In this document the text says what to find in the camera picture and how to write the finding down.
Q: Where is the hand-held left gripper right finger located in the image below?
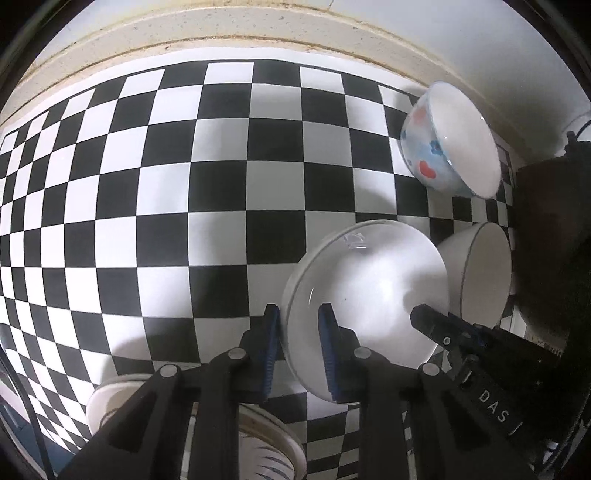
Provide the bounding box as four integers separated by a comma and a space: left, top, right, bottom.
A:
318, 303, 539, 480

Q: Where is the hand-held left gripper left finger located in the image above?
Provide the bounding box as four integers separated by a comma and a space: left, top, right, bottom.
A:
58, 304, 281, 480

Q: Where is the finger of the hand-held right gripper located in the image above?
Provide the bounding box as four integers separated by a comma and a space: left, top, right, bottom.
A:
410, 304, 486, 361

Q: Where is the white bowl with dark rim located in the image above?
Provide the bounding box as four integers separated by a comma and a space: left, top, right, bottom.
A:
436, 222, 513, 325

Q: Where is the plain white bowl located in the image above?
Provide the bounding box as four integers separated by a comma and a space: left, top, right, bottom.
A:
280, 220, 450, 402

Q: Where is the white plate with striped rim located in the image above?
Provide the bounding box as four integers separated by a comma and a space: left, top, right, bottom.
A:
185, 402, 306, 480

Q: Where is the white bowl with coloured dots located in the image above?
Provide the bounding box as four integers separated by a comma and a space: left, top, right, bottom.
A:
399, 82, 502, 200

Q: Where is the black white checkered cloth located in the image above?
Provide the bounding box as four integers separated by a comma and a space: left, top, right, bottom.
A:
0, 60, 516, 480

